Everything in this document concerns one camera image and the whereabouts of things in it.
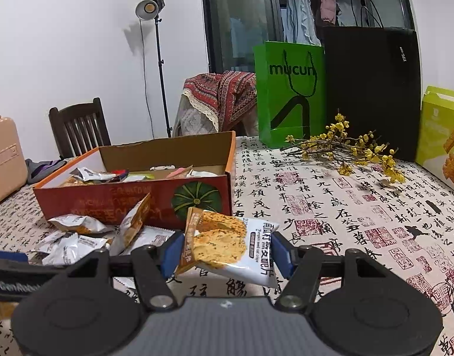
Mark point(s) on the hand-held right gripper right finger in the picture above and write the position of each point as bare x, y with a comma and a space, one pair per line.
282, 257

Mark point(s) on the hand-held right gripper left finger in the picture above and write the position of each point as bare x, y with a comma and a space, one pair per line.
173, 254

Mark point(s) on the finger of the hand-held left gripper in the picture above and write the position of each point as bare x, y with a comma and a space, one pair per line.
8, 257

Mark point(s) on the white brown cookie packet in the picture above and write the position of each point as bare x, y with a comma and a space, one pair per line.
219, 241

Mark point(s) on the pile of cookie packets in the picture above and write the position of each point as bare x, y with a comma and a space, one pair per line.
76, 224

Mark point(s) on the orange cardboard box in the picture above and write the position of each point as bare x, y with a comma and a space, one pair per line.
112, 200

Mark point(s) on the heap of mixed snack packets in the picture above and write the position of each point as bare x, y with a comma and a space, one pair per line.
101, 176

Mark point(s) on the grey purple pouch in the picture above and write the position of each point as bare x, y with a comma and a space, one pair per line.
41, 170

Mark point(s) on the pink hard-shell suitcase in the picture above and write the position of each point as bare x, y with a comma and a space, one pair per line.
4, 155

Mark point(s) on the yellow flower branch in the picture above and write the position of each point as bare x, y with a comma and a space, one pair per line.
341, 148

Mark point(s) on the chair draped with patterned cloth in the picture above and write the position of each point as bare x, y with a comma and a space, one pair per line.
193, 122

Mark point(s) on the green paper bag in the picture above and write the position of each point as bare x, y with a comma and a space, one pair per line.
286, 111

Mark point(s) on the dark wooden chair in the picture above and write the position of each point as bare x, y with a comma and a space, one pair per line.
78, 126

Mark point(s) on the red patterned throw cloth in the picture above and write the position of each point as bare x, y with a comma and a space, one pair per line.
219, 92

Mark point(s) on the black paper bag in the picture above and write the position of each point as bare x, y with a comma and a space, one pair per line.
371, 92

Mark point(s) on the studio light stand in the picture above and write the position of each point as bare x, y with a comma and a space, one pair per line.
160, 63

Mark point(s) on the yellow-green gift box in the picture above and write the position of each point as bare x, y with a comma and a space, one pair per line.
434, 137

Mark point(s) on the light blue hanging shirt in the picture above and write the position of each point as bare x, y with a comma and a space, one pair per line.
301, 15

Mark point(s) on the black framed glass door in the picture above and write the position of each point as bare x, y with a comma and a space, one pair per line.
241, 15

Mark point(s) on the white hanging garment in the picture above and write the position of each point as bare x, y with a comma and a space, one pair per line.
351, 11

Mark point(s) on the pink hanging garment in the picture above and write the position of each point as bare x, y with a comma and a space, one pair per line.
328, 3

